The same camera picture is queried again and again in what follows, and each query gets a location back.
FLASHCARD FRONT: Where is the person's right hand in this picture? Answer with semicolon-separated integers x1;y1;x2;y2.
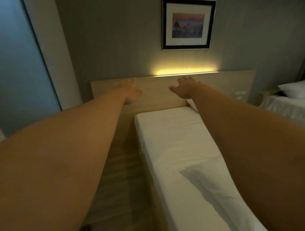
168;76;201;99

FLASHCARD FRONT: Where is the person's left hand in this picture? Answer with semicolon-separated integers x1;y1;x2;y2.
114;78;145;105

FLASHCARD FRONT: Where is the person's left forearm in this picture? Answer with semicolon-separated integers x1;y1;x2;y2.
0;89;134;231

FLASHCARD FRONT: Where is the person's right forearm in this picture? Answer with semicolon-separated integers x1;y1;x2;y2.
189;83;305;231

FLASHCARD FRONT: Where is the wooden headboard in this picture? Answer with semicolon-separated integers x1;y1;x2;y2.
90;70;256;134

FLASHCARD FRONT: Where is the headboard light strip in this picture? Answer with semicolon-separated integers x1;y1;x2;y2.
153;70;220;77

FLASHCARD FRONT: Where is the white pillow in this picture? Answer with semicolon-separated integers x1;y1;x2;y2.
179;163;264;231
277;80;305;99
186;99;200;114

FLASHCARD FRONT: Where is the white mattress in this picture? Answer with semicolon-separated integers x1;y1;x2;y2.
134;106;268;231

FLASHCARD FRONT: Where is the black framed picture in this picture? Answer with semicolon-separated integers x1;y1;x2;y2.
162;0;217;50

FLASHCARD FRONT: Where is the neighbouring white bed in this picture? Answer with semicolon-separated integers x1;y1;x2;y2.
259;95;305;128

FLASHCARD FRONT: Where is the blue door panel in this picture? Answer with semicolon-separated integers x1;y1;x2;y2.
0;0;63;138

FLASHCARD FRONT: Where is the white wall switch panel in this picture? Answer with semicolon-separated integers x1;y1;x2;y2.
234;90;247;101

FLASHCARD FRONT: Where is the white door frame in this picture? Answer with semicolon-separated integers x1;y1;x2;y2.
22;0;83;111

